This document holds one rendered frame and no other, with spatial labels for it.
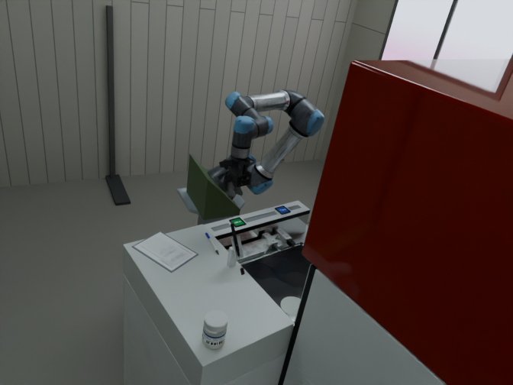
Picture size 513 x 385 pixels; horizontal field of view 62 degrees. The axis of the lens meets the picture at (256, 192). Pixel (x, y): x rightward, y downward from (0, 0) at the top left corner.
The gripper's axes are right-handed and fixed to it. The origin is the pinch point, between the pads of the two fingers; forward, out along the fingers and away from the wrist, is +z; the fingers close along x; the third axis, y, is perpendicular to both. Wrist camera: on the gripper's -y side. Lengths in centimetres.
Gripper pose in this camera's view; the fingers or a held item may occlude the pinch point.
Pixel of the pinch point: (230, 195)
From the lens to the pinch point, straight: 179.4
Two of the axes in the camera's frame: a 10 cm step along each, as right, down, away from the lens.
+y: 5.7, 4.8, -6.6
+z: -1.5, 8.6, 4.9
